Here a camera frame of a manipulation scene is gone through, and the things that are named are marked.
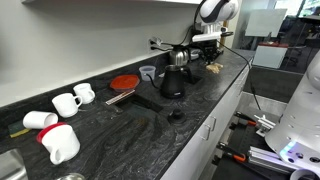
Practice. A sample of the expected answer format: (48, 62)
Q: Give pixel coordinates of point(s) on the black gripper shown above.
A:
(210, 50)

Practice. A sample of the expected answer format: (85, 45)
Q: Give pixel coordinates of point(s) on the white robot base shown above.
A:
(296, 137)

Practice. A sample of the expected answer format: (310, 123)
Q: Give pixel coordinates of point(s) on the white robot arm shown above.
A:
(212, 12)

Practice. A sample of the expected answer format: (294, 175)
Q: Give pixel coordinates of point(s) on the steel coffee carafe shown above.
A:
(179, 55)

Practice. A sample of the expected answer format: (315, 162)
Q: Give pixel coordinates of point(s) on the black gooseneck kettle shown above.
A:
(172, 86)

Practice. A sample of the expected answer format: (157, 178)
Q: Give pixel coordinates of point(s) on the clear plastic cup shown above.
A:
(147, 72)

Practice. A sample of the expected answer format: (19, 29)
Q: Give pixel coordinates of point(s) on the black round kettle lid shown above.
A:
(177, 116)

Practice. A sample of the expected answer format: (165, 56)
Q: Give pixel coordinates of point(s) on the red plastic lid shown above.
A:
(124, 83)

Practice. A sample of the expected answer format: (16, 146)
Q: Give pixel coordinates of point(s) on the black orange clamp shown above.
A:
(231, 152)

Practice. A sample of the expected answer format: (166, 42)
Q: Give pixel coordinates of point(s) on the small white cup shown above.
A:
(85, 91)

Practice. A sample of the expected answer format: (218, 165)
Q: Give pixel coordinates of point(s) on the white mug red rim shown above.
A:
(61, 142)

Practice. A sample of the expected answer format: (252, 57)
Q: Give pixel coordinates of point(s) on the white mug lying sideways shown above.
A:
(39, 119)

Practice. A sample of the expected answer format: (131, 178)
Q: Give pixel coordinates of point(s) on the green yellow sponge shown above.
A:
(16, 129)

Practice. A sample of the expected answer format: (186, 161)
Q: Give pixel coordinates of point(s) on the wall power outlet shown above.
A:
(155, 43)

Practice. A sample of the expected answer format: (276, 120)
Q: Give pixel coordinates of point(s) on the cabinet door handle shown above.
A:
(212, 122)
(206, 129)

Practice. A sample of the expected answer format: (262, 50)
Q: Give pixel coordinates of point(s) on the white mug with handle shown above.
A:
(67, 104)

